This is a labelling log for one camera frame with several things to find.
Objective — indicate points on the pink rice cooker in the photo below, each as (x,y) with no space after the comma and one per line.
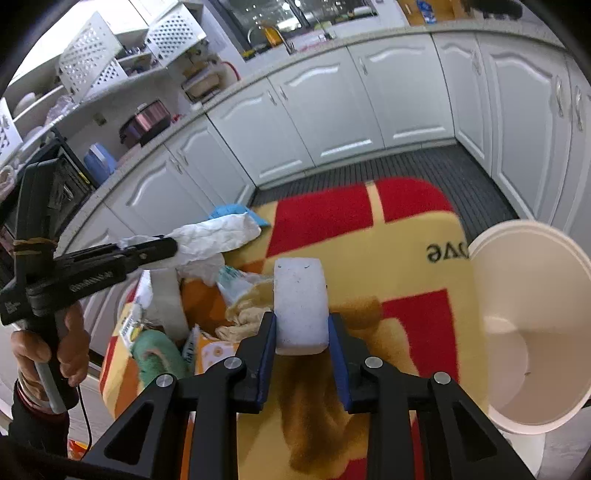
(148,121)

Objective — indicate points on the kitchen sink faucet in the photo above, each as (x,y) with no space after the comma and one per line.
(273,37)

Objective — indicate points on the white foam block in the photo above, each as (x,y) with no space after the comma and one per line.
(301,306)

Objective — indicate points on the red orange yellow blanket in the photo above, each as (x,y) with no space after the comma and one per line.
(396,263)

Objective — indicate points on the white paper cup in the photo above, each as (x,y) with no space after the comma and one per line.
(162,303)

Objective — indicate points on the green sponge cloth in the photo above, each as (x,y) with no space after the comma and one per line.
(155,354)

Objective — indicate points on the white perforated shelf rack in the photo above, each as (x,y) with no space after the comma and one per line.
(95,47)

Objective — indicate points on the black microwave oven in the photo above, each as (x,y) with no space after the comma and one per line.
(70,180)

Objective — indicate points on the person's left hand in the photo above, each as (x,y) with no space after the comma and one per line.
(72,354)

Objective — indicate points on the blue plastic container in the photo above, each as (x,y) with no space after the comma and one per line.
(99,163)

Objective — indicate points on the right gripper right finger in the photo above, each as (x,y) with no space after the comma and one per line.
(419,427)

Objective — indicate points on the beige crumpled rag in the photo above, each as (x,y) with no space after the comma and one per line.
(246,314)

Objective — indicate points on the white plastic trash bin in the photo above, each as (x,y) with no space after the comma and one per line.
(533,287)

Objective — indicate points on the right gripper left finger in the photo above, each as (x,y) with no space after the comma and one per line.
(194,417)

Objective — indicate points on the blue cloth piece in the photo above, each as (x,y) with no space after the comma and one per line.
(237,209)

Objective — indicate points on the white kitchen cabinets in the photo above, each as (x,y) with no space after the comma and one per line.
(519,105)

